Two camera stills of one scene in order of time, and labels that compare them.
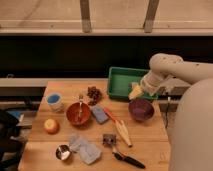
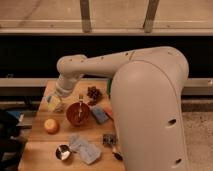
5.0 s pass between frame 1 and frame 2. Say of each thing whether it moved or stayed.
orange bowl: stayed
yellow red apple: stayed
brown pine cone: stayed
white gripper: moved
